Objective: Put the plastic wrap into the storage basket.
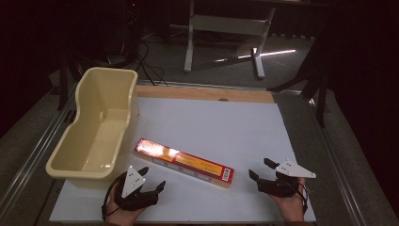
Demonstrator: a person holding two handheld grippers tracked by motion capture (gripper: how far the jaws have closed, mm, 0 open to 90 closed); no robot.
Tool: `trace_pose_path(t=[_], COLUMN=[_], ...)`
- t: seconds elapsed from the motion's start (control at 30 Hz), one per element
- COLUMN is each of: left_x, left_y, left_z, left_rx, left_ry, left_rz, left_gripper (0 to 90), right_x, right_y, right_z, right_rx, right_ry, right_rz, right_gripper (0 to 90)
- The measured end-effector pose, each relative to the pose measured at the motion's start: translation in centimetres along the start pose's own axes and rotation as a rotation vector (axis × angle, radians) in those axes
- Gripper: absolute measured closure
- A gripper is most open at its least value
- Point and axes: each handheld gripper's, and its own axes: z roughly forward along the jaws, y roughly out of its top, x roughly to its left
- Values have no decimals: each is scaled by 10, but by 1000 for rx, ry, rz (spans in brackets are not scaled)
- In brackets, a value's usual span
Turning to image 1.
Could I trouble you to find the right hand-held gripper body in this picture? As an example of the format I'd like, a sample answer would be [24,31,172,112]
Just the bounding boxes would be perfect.
[257,159,317,199]

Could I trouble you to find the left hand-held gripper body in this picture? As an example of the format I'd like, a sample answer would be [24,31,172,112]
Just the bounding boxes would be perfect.
[113,165,160,212]

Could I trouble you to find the long red orange box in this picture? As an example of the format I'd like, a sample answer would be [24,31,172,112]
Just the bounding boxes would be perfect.
[135,137,235,189]

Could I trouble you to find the cream plastic tub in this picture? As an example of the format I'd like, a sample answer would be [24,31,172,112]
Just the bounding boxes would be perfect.
[45,66,139,182]

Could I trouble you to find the person's right hand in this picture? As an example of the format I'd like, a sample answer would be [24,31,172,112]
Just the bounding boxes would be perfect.
[268,177,307,223]

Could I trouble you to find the person's left hand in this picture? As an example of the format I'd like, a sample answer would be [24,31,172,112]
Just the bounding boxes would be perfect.
[104,183,149,226]

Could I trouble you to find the white table mat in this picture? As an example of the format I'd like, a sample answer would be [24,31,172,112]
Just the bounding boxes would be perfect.
[49,96,317,224]

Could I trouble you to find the black tripod stand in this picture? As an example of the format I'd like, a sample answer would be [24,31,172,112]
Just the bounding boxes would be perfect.
[267,18,333,128]

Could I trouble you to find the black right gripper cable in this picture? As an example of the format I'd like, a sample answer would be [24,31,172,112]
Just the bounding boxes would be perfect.
[297,182,310,216]

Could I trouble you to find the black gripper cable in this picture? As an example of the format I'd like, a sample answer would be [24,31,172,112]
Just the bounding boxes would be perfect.
[101,171,128,221]
[297,182,310,216]

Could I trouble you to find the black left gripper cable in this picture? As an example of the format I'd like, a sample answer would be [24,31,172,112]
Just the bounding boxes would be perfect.
[101,171,128,221]

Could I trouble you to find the aluminium rail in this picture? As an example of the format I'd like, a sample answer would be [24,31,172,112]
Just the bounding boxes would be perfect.
[0,90,79,219]
[309,97,369,226]

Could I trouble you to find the black floor cables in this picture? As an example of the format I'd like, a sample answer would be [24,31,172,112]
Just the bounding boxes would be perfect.
[134,40,170,88]

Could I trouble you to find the white metal stand frame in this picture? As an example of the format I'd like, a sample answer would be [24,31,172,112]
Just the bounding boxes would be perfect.
[184,0,277,80]

